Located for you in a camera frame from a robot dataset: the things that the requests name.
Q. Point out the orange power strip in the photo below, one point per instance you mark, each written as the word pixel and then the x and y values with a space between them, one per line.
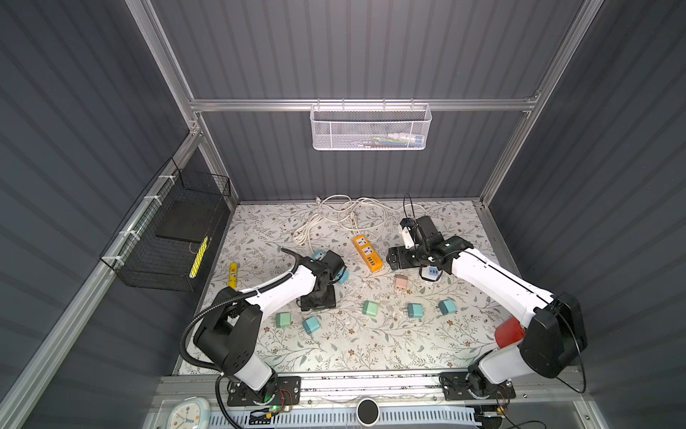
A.
pixel 368 253

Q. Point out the yellow tube on mat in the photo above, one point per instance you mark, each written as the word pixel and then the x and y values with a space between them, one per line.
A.
pixel 233 276

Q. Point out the white clock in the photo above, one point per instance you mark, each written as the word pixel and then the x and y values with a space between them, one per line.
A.
pixel 192 413

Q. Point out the blue power strip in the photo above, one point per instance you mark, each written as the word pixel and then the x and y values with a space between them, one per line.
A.
pixel 342 276

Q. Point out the yellow marker in basket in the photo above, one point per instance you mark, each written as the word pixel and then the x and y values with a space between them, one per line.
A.
pixel 199 257

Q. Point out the black wire basket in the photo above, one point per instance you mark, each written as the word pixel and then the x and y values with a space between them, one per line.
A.
pixel 157 248

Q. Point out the pink plug adapter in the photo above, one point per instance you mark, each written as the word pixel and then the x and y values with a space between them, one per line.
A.
pixel 401 283

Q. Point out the floral table mat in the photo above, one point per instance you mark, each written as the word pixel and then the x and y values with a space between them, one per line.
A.
pixel 348 340

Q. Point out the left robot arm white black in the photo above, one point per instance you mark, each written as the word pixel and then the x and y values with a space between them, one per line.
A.
pixel 223 336

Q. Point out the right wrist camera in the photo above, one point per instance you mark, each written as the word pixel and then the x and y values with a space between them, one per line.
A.
pixel 407 227

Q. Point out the white wire basket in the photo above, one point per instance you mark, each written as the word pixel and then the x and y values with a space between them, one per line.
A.
pixel 375 127

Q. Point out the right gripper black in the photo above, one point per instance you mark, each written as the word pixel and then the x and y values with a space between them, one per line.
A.
pixel 399 252

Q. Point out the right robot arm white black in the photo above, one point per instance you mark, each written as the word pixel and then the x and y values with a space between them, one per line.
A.
pixel 545 332

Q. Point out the red pen cup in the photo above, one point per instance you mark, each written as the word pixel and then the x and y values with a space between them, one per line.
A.
pixel 509 332

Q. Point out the green plug adapter left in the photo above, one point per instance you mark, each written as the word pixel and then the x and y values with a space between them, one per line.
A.
pixel 283 320

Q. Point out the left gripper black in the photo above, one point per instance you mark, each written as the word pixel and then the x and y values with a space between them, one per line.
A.
pixel 330 302

